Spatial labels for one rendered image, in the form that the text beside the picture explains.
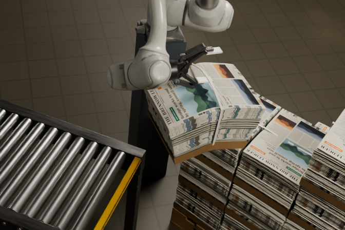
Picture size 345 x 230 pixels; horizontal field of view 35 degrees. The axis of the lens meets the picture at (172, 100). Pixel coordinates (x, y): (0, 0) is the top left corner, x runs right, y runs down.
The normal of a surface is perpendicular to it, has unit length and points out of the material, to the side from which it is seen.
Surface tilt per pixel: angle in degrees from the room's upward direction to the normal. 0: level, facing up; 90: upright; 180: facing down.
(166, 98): 14
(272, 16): 0
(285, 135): 0
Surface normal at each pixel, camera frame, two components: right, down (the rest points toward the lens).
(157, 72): 0.38, 0.15
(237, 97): 0.38, -0.76
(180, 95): -0.08, -0.68
